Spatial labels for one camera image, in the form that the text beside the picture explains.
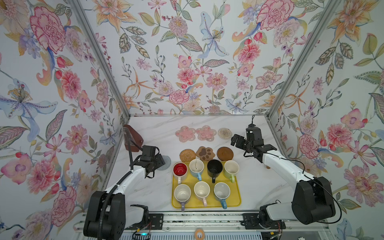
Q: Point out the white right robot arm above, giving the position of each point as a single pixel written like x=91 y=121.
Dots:
x=313 y=201

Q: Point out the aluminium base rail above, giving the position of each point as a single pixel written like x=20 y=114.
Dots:
x=223 y=221

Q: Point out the dark brown round coaster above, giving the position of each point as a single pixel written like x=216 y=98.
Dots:
x=225 y=154

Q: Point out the black mug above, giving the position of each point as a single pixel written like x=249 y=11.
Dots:
x=214 y=168

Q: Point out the colourful zigzag woven coaster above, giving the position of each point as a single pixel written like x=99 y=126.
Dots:
x=225 y=133

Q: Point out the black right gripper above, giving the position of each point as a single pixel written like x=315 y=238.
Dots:
x=241 y=139

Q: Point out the pink flower coaster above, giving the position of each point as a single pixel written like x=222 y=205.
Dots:
x=206 y=133
x=186 y=134

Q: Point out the yellow tray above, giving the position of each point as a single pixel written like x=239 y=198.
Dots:
x=234 y=199

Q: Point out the white mug pink handle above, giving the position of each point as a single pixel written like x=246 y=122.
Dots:
x=202 y=191

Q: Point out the white mug purple handle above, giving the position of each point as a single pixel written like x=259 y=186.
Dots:
x=182 y=194

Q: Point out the light green mug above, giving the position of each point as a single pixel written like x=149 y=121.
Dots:
x=231 y=169

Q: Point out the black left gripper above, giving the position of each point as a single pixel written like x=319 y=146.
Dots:
x=159 y=160

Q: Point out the tan rattan round coaster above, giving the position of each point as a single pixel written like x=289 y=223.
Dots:
x=187 y=155

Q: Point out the grey-blue woven round coaster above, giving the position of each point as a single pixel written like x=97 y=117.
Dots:
x=167 y=164

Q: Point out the white mug blue handle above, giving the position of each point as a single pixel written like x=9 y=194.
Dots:
x=222 y=191

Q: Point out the brown paw print coaster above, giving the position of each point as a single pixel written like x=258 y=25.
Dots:
x=205 y=154

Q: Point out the orange tape roll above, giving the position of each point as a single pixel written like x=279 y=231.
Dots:
x=199 y=234

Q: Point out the red inside white mug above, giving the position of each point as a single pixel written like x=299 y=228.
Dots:
x=180 y=172

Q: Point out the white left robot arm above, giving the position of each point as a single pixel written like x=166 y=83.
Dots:
x=106 y=215

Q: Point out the light blue mug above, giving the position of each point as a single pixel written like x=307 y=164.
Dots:
x=196 y=167

